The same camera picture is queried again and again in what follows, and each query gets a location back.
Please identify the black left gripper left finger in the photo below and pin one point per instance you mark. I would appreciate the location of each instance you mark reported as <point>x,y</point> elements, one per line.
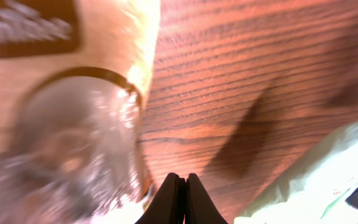
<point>168,205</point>

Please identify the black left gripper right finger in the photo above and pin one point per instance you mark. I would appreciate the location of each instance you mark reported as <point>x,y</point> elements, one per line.
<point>199,208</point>

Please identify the teal wet wipes packet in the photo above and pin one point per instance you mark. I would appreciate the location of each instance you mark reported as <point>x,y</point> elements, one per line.
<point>313,189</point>

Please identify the brown white snack bag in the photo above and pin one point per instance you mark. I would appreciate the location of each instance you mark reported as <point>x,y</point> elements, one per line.
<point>74,79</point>

